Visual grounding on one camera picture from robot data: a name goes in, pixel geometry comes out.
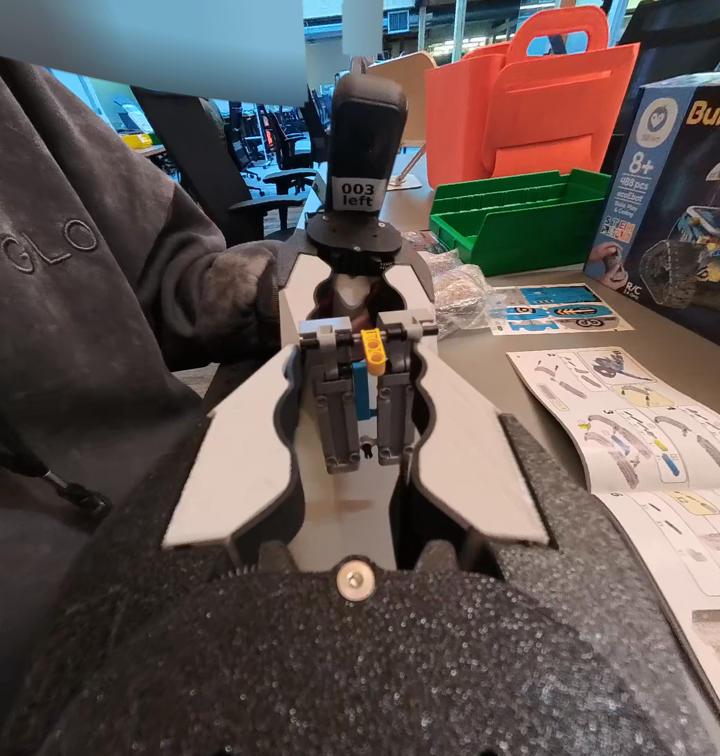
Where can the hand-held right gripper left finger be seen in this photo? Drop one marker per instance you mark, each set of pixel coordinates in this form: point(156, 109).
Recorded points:
point(236, 460)

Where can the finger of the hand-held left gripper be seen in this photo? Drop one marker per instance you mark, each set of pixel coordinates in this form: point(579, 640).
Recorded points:
point(304, 289)
point(416, 295)

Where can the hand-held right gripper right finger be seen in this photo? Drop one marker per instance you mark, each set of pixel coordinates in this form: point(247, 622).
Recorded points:
point(478, 466)

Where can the yellow toy connector pin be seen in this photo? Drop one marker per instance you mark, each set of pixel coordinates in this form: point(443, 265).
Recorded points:
point(373, 351)

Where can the grey blue toy assembly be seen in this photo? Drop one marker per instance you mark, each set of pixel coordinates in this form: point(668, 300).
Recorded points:
point(336, 413)

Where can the person's left forearm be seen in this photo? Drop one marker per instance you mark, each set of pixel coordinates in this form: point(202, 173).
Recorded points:
point(230, 283)

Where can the clear bag of dark parts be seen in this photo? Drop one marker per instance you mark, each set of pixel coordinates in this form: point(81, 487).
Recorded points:
point(463, 295)

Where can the crumpled clear plastic bag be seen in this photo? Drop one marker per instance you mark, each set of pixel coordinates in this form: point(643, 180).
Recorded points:
point(425, 241)

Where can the plywood stand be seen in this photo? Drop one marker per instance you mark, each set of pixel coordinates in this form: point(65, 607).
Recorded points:
point(404, 88)

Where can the black office chair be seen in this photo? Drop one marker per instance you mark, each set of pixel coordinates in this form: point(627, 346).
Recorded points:
point(277, 177)

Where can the green storage bin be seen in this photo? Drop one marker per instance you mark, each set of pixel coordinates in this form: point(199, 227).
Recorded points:
point(525, 236)

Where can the blue sticker sheet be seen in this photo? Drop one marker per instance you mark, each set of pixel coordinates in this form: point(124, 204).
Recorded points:
point(561, 310)

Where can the orange plastic carry case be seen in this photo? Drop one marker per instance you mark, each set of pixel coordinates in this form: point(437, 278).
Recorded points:
point(513, 118)

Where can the open instruction booklet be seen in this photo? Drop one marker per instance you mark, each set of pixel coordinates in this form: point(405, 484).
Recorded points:
point(643, 443)

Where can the yellow storage bin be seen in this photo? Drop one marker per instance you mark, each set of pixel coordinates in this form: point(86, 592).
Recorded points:
point(135, 140)

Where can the toy set cardboard box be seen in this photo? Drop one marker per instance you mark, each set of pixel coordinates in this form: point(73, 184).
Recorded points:
point(679, 206)

